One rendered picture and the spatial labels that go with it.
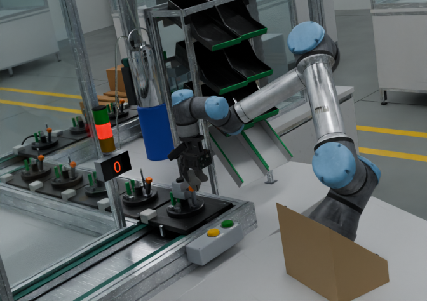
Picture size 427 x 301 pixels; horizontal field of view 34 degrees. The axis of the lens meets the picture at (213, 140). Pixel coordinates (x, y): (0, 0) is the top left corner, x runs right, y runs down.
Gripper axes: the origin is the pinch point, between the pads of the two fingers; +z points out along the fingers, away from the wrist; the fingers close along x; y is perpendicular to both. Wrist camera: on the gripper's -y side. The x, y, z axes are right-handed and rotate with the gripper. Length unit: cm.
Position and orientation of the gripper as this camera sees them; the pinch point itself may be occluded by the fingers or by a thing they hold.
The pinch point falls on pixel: (194, 187)
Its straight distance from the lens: 245.8
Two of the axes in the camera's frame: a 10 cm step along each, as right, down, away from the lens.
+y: 7.2, 1.0, -6.9
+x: 6.7, -3.4, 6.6
